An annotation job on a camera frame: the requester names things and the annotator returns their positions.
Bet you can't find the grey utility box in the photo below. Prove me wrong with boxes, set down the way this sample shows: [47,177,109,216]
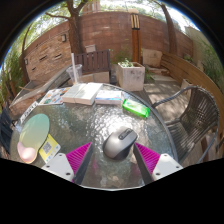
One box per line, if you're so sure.
[84,44,98,54]

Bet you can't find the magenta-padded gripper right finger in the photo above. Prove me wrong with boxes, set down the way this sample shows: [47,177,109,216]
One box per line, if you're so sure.
[132,141,184,186]

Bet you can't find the slender tree trunk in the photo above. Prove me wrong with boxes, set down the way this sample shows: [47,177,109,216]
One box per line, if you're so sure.
[159,3,178,56]

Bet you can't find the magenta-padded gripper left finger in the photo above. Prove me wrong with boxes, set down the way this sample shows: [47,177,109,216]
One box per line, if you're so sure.
[41,141,95,186]

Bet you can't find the grey computer mouse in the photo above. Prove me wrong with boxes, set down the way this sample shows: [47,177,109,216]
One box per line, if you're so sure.
[102,126,139,160]

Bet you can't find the colourful sticker sheet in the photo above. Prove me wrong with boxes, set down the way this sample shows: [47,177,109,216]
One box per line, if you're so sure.
[38,87,71,106]

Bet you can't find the white drinking straw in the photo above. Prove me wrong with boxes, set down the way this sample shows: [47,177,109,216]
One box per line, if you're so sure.
[70,52,79,84]

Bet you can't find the low concrete block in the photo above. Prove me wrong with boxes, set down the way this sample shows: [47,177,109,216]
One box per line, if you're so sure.
[79,70,111,84]

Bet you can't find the thick tree trunk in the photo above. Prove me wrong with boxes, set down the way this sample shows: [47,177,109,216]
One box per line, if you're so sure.
[44,0,88,56]

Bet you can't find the dark wooden chair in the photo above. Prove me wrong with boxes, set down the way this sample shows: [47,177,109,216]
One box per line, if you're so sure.
[73,49,112,75]

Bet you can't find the beige stone slab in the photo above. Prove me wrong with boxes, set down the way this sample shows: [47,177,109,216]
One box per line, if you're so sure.
[141,48,164,68]

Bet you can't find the stone raised bed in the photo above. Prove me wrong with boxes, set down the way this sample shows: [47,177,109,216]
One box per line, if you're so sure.
[9,66,73,116]

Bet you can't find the concrete planter with plant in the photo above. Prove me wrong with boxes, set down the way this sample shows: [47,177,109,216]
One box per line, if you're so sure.
[116,58,146,92]

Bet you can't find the green packet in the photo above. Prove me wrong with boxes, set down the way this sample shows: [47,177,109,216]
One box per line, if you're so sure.
[122,98,151,119]

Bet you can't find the brown wicker chair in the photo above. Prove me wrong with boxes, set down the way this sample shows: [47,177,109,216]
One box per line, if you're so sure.
[151,85,221,164]

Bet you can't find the white open book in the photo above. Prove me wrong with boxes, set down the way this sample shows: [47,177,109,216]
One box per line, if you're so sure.
[61,82,104,106]

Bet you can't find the blue white booklet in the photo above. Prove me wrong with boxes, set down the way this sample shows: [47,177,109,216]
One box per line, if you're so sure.
[94,89,124,106]

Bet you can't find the clear plastic cup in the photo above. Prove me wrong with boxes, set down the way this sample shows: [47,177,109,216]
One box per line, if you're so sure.
[66,64,83,85]

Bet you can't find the wooden lamp post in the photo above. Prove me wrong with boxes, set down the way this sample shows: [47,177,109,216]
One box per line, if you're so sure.
[129,9,142,64]

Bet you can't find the thin leaning tree trunk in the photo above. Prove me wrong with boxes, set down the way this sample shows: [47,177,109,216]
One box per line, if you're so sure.
[20,23,36,84]

